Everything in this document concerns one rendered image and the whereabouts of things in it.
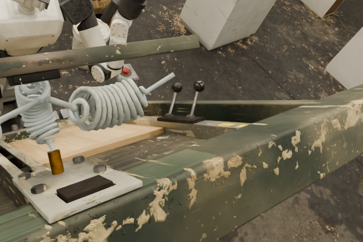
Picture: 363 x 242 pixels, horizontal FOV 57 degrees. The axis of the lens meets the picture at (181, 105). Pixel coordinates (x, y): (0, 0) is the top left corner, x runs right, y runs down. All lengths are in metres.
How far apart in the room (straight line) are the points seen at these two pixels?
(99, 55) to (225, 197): 0.23
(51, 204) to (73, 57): 0.16
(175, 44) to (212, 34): 3.23
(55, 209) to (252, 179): 0.25
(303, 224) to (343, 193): 0.65
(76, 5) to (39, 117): 1.01
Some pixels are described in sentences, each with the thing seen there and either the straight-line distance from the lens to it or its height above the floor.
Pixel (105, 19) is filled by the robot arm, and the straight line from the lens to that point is 1.33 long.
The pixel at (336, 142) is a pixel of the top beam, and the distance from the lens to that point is 0.63.
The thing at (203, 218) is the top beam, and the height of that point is 1.83.
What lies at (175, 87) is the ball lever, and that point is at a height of 1.42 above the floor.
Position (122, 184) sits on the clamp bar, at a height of 1.86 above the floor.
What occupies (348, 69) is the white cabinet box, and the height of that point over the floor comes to 0.20.
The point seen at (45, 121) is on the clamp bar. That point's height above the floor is 1.81.
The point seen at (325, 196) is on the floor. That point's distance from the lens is 3.36.
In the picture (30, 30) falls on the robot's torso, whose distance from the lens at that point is 1.38.
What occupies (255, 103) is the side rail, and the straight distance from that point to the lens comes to 1.12.
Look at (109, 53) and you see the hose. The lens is 0.43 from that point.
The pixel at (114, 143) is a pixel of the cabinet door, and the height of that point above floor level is 1.33.
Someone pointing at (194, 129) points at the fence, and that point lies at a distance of 0.98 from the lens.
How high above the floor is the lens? 2.19
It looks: 45 degrees down
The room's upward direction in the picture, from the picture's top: 29 degrees clockwise
